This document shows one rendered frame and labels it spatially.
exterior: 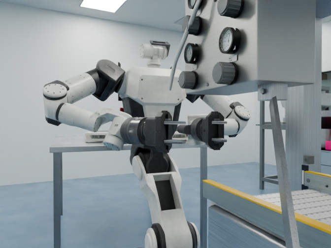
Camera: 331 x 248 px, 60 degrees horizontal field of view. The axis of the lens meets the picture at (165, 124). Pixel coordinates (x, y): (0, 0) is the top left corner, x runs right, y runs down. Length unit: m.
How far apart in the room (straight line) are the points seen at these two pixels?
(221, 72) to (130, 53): 5.33
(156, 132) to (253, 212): 0.45
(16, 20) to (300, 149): 5.07
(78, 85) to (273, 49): 0.84
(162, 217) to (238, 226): 0.66
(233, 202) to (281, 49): 0.25
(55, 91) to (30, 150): 4.23
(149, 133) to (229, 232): 0.43
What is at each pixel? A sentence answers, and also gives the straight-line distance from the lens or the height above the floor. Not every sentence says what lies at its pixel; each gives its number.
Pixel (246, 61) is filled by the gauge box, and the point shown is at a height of 1.12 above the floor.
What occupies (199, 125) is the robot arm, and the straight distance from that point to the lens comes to 1.00.
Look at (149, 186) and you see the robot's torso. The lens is 1.17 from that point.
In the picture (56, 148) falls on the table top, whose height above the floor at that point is 0.87.
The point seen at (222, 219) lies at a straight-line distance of 0.54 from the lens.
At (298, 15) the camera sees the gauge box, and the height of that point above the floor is 1.19.
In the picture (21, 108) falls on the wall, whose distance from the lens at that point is 5.22.
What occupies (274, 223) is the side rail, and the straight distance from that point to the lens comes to 0.44.
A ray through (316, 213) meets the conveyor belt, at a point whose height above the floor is 0.89.
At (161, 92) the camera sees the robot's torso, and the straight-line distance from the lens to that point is 1.22.
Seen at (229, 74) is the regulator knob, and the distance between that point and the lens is 0.42.
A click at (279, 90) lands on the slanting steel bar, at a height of 1.09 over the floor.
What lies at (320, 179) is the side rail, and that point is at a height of 0.91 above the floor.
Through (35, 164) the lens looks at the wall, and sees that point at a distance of 5.28.
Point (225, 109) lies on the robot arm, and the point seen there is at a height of 1.09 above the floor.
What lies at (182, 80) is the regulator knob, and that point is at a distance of 0.54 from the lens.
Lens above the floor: 1.05
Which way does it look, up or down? 1 degrees down
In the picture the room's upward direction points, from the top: straight up
